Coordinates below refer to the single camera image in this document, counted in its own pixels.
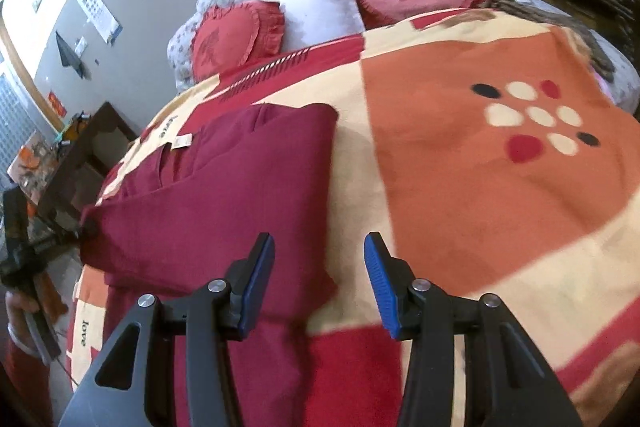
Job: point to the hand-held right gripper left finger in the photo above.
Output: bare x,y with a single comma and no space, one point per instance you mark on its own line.
256,285

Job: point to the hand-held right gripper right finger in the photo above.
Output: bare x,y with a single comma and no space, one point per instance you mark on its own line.
381,289

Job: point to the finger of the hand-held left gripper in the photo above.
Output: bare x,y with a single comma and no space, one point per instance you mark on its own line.
65,234

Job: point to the dark red garment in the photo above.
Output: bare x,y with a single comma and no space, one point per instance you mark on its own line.
210,202

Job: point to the person's left forearm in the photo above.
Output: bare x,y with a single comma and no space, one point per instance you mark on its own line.
27,382

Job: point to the person's left hand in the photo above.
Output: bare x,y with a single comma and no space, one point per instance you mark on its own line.
20,303

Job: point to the dark wooden nightstand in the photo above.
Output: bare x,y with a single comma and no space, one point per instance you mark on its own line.
90,157

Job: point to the clutter on nightstand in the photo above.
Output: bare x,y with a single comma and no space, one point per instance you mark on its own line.
45,152

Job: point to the orange cream red patterned quilt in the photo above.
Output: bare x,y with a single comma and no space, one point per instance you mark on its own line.
475,207

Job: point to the white pillow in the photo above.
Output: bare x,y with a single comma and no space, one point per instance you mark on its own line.
320,9

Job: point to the red wall sticker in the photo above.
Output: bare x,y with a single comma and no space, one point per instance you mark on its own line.
58,104

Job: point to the black triangular wall hanging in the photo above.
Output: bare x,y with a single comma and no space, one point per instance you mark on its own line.
69,53

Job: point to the white wall socket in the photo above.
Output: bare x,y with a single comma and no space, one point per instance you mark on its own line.
80,44

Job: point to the blue bordered wall chart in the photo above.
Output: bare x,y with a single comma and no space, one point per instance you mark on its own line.
99,11

